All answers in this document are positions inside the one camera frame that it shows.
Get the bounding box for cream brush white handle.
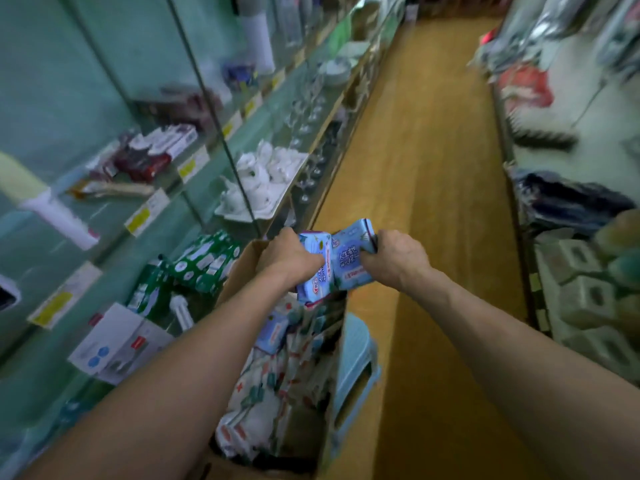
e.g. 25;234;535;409
0;149;101;251

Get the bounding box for person's right hand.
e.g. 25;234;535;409
360;229;433;294

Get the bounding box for person's left forearm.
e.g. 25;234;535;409
20;269;291;480

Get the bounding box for blue plastic stool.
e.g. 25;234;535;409
320;313;382;466

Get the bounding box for white tube lamp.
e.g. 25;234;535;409
170;295;196;333

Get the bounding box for red mesh bag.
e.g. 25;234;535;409
498;63;554;108

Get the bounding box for white textured pack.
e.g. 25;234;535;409
510;109;579;149

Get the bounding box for blue packaged cups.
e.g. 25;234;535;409
222;61;258;89

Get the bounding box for white ceramic tea set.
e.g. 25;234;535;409
213;139;309;223

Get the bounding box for beige round container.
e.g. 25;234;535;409
595;207;640;258

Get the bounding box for dark plastic bags bundle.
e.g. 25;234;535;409
512;167;636;231

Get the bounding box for stack of white bowls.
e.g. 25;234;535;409
318;59;353;88

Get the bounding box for wooden handled brush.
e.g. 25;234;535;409
72;177;156;201

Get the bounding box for pile of packets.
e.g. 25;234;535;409
215;289;346;466

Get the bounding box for hanging packaged goods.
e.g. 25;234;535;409
480;0;640;76

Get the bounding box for white thermos flask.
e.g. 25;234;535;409
238;0;278;76

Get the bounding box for black cap white bottle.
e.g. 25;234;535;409
0;275;21;313

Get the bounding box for person's left hand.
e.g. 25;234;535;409
255;227;326;293

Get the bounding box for red white packaged box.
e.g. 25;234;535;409
118;125;199;183
88;135;136;176

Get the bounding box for green bulb boxes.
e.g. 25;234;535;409
130;229;243;316

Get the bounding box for white printed box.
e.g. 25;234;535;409
68;303;176;386

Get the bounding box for person's right forearm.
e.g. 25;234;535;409
410;269;640;480

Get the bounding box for metal store shelving unit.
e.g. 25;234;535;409
480;0;640;396

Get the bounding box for brown cardboard box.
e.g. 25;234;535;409
195;237;351;480

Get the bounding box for green round container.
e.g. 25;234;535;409
607;249;640;291

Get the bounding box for beige tissue box holder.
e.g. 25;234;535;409
558;277;621;329
540;237;604;284
570;325;640;381

